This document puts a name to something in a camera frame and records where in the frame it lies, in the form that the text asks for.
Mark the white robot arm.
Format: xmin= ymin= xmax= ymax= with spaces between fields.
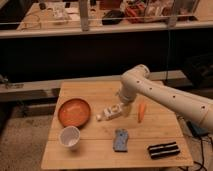
xmin=118 ymin=64 xmax=213 ymax=133

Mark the white paper cup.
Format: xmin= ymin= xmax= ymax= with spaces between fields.
xmin=58 ymin=126 xmax=80 ymax=151

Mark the grey metal post left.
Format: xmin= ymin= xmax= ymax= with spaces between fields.
xmin=78 ymin=0 xmax=89 ymax=31

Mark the blue sponge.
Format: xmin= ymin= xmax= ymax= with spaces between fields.
xmin=113 ymin=129 xmax=129 ymax=152

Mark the orange ceramic bowl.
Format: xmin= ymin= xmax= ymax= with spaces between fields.
xmin=58 ymin=98 xmax=91 ymax=127

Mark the orange carrot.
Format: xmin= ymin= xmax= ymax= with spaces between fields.
xmin=138 ymin=102 xmax=146 ymax=123

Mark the grey metal post right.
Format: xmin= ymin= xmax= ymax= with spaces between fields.
xmin=167 ymin=0 xmax=182 ymax=28

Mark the black cable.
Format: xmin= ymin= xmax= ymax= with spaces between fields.
xmin=188 ymin=134 xmax=213 ymax=171

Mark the black bag on bench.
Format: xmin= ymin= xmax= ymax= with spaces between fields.
xmin=102 ymin=10 xmax=124 ymax=25

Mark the orange tool clutter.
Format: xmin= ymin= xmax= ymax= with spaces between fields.
xmin=125 ymin=3 xmax=145 ymax=23

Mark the grey metal post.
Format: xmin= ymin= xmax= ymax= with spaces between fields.
xmin=167 ymin=0 xmax=182 ymax=28
xmin=78 ymin=0 xmax=89 ymax=31

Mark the white plastic bottle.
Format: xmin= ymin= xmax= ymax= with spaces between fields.
xmin=96 ymin=103 xmax=123 ymax=121

